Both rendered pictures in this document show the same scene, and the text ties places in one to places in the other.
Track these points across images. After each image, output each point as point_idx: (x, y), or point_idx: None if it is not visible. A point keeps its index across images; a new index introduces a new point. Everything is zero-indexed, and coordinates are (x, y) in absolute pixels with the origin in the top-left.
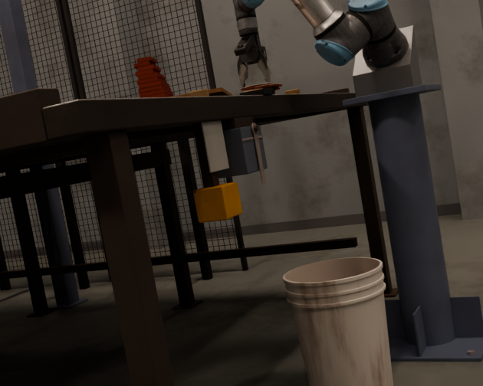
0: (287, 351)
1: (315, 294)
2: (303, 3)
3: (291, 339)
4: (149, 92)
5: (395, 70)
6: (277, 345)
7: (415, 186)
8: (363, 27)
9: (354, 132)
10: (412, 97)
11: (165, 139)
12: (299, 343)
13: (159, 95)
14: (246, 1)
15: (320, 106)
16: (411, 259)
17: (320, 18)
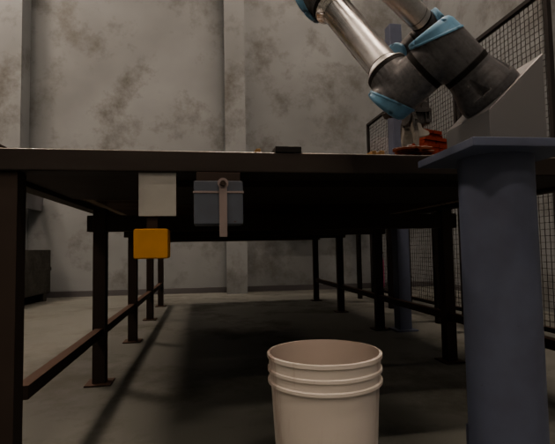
0: (389, 432)
1: (269, 366)
2: (352, 53)
3: (421, 426)
4: None
5: (477, 121)
6: (400, 424)
7: (482, 284)
8: (411, 67)
9: None
10: (494, 157)
11: (328, 196)
12: (416, 432)
13: None
14: None
15: (440, 170)
16: (470, 384)
17: (366, 66)
